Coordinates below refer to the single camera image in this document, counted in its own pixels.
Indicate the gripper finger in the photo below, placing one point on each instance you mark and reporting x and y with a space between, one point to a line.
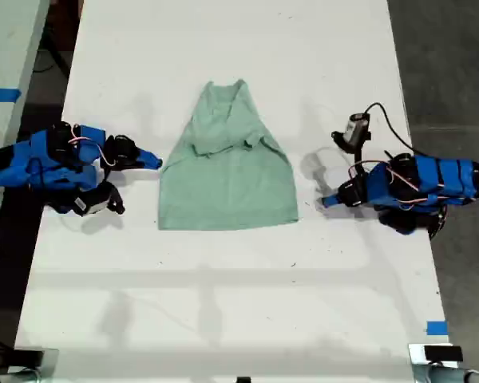
331 200
148 159

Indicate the pale green T-shirt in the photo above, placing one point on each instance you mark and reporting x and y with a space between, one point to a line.
231 187

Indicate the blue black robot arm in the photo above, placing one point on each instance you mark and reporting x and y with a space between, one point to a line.
443 175
20 163

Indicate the long blue tape strip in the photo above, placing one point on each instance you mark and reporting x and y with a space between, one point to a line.
2 95

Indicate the white side table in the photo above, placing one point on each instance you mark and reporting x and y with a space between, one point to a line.
4 40

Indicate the small blue tape square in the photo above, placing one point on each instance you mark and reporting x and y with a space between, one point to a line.
437 328

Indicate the white mounting plate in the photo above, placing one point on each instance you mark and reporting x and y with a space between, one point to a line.
416 354

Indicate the small black box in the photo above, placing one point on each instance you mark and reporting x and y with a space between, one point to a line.
443 353

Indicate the grey metal clamp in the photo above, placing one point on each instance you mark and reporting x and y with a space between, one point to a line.
16 376
443 375

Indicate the short black camera stalk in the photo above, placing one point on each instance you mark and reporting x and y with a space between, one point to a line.
359 158

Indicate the gripper's black camera box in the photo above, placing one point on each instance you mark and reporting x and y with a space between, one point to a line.
96 201
353 133

